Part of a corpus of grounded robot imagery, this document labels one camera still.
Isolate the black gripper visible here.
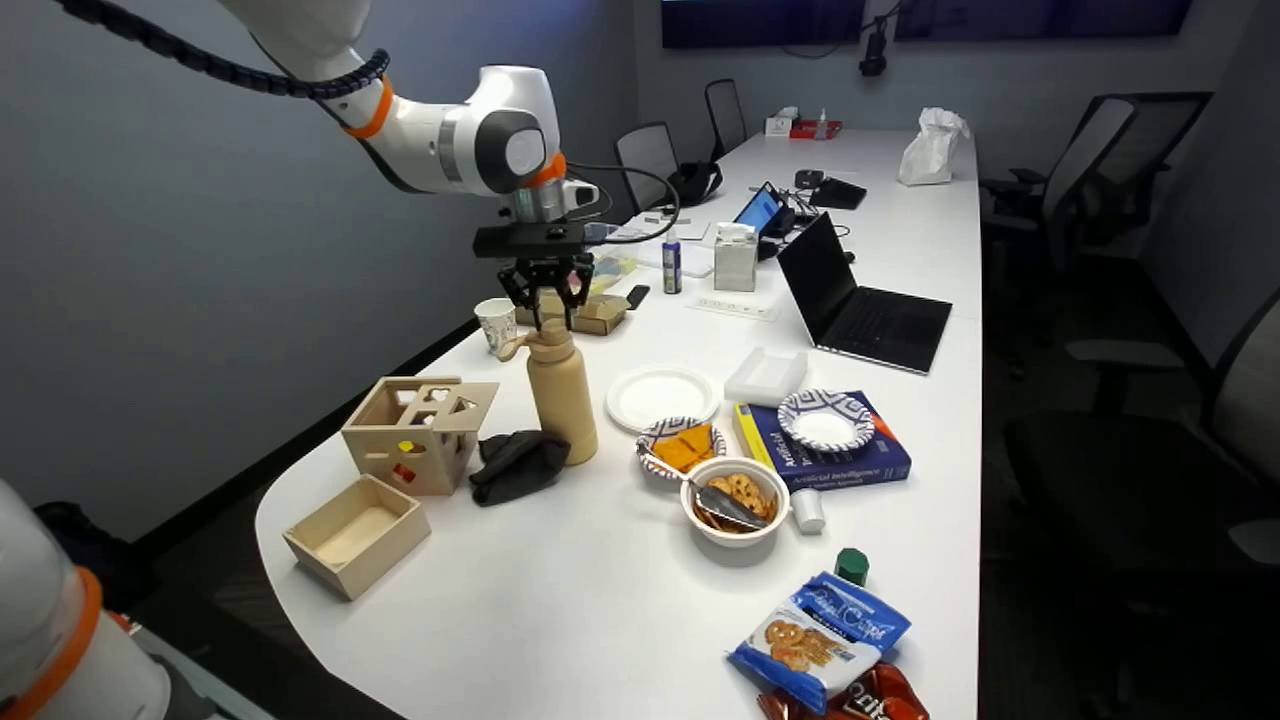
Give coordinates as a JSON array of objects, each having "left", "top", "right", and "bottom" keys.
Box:
[{"left": 496, "top": 244, "right": 601, "bottom": 334}]

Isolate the beige bottle lid with loop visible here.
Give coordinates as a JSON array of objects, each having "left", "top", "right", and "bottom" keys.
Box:
[{"left": 529, "top": 283, "right": 579, "bottom": 354}]

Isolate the beige bottle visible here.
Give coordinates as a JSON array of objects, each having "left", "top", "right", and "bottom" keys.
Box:
[{"left": 520, "top": 334, "right": 605, "bottom": 468}]

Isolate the brown cardboard box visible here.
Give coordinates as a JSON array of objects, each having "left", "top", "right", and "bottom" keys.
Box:
[{"left": 570, "top": 286, "right": 631, "bottom": 340}]

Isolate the clear bin with markers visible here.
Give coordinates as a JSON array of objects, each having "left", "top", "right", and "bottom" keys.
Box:
[{"left": 568, "top": 237, "right": 649, "bottom": 295}]

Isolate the white round plate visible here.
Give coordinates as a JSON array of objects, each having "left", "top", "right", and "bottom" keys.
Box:
[{"left": 605, "top": 367, "right": 723, "bottom": 439}]

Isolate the black cloth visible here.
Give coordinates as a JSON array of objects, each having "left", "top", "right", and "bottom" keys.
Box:
[{"left": 462, "top": 429, "right": 575, "bottom": 510}]

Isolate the grey office chair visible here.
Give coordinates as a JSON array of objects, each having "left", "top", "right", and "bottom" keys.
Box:
[
  {"left": 698, "top": 70, "right": 755, "bottom": 165},
  {"left": 1000, "top": 286, "right": 1280, "bottom": 578},
  {"left": 609, "top": 120, "right": 684, "bottom": 215},
  {"left": 979, "top": 89, "right": 1215, "bottom": 276}
]

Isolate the wooden shape sorter cube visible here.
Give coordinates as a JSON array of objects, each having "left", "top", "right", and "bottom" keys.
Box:
[{"left": 339, "top": 371, "right": 503, "bottom": 500}]

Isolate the white carton box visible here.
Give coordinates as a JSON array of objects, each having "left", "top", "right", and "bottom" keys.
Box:
[{"left": 709, "top": 219, "right": 765, "bottom": 295}]

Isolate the patterned bowl with orange chips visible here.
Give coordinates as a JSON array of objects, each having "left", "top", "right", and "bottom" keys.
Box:
[{"left": 631, "top": 414, "right": 733, "bottom": 486}]

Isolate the white plastic food container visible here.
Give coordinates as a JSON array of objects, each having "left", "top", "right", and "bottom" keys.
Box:
[{"left": 718, "top": 343, "right": 816, "bottom": 410}]

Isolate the tablet with blue screen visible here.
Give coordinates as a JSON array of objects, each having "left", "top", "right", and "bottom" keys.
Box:
[{"left": 733, "top": 179, "right": 791, "bottom": 239}]

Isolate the metal spoon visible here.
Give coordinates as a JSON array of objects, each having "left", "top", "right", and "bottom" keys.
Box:
[{"left": 641, "top": 453, "right": 769, "bottom": 532}]

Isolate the white bowl with cookies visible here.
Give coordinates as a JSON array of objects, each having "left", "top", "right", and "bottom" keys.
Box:
[{"left": 676, "top": 453, "right": 795, "bottom": 550}]

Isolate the open wooden box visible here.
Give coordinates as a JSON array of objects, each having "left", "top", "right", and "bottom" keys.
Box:
[{"left": 280, "top": 471, "right": 435, "bottom": 602}]

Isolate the blue patterned paper plate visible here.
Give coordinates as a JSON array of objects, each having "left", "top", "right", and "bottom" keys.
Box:
[{"left": 775, "top": 389, "right": 884, "bottom": 460}]

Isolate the black laptop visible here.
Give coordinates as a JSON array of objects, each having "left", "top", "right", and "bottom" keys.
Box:
[{"left": 775, "top": 207, "right": 957, "bottom": 374}]

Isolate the black pouch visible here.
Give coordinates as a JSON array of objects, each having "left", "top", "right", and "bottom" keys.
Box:
[{"left": 809, "top": 172, "right": 870, "bottom": 215}]

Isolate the red box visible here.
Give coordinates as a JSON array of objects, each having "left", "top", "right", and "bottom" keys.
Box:
[{"left": 787, "top": 117, "right": 848, "bottom": 147}]

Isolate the small white container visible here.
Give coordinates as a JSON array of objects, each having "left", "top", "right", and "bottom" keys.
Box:
[{"left": 787, "top": 485, "right": 830, "bottom": 538}]

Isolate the blue book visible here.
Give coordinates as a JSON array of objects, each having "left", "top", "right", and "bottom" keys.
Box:
[{"left": 726, "top": 389, "right": 920, "bottom": 496}]

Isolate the green small cap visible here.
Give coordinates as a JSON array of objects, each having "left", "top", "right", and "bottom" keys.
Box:
[{"left": 830, "top": 542, "right": 874, "bottom": 588}]

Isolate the white plastic bag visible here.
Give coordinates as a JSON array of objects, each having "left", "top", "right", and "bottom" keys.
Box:
[{"left": 894, "top": 102, "right": 979, "bottom": 190}]

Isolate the black webcam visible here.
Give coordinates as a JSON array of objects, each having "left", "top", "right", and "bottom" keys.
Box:
[{"left": 855, "top": 0, "right": 903, "bottom": 81}]

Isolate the blue snack bag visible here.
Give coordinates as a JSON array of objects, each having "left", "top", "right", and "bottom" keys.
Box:
[{"left": 723, "top": 566, "right": 917, "bottom": 720}]

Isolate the red snack bag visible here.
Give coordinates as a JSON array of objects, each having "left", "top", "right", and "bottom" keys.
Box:
[{"left": 752, "top": 656, "right": 937, "bottom": 720}]

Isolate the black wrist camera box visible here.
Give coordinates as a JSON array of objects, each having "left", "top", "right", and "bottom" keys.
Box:
[{"left": 468, "top": 215, "right": 631, "bottom": 263}]

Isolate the wall mounted tv screen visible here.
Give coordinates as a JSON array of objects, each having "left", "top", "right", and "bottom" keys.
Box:
[
  {"left": 893, "top": 0, "right": 1194, "bottom": 45},
  {"left": 654, "top": 0, "right": 867, "bottom": 55}
]

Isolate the black corrugated cable conduit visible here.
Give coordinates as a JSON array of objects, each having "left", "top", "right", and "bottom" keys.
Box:
[{"left": 51, "top": 0, "right": 397, "bottom": 102}]

